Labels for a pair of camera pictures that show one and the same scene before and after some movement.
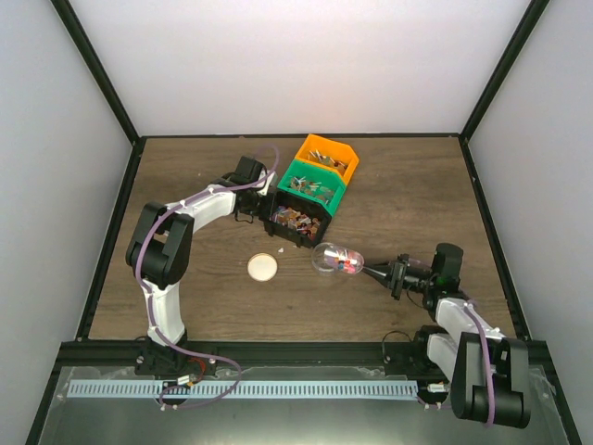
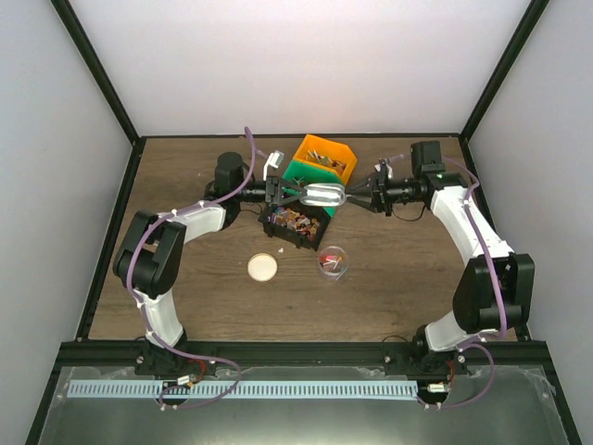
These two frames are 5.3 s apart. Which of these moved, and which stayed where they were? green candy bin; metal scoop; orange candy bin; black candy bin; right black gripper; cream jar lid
Moved: right black gripper; metal scoop
Stayed: orange candy bin; cream jar lid; green candy bin; black candy bin
